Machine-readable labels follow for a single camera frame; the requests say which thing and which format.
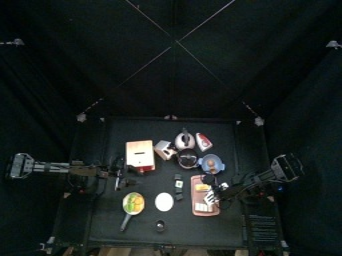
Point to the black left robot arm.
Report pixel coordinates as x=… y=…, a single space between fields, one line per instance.
x=48 y=166

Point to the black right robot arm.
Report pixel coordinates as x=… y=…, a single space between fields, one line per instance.
x=262 y=176

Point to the brown toy egg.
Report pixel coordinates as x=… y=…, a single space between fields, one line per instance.
x=210 y=162
x=214 y=170

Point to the white toy food block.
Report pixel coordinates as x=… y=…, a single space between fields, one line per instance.
x=207 y=207
x=199 y=207

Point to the yellow omelette sushi block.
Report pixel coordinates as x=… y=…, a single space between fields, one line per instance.
x=202 y=187

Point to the pink plastic tray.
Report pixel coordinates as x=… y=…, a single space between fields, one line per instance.
x=198 y=196

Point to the yellow toy food slice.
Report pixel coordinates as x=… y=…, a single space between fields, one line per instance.
x=138 y=201

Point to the dark green sushi roll block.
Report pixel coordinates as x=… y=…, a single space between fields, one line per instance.
x=179 y=197
x=178 y=176
x=178 y=191

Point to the green toy food piece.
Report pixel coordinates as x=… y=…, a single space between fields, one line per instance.
x=128 y=206

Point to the sushi roll with green centre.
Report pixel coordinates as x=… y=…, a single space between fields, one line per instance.
x=179 y=184

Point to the light blue bowl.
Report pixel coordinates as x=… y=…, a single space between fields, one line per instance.
x=220 y=163

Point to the white round plate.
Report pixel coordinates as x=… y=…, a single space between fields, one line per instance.
x=163 y=202

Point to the white shaker holder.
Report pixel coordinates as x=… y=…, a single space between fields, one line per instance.
x=160 y=146

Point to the dark round cup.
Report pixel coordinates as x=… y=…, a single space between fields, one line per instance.
x=187 y=158

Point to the white toy frying pan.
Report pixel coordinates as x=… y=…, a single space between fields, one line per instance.
x=125 y=222

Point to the black panel with white text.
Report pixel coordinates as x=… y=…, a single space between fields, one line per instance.
x=262 y=230

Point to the silver toy kettle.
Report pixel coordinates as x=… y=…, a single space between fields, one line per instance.
x=184 y=141

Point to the white and red toy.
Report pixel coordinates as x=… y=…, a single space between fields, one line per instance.
x=203 y=142

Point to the grey frame clamp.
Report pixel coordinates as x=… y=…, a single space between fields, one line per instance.
x=17 y=42
x=333 y=44
x=80 y=117
x=259 y=121

